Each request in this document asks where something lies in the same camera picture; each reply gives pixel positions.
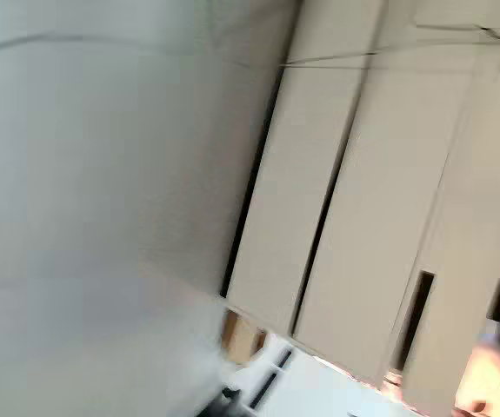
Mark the brown cardboard box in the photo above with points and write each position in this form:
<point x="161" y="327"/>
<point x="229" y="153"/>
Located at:
<point x="241" y="341"/>

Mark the cream cabinet front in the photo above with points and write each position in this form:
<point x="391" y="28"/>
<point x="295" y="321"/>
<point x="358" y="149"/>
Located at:
<point x="388" y="217"/>
<point x="302" y="174"/>

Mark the white table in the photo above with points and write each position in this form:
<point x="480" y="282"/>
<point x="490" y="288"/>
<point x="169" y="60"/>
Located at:
<point x="319" y="391"/>

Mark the black metal frame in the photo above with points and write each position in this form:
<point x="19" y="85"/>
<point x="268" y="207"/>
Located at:
<point x="228" y="401"/>

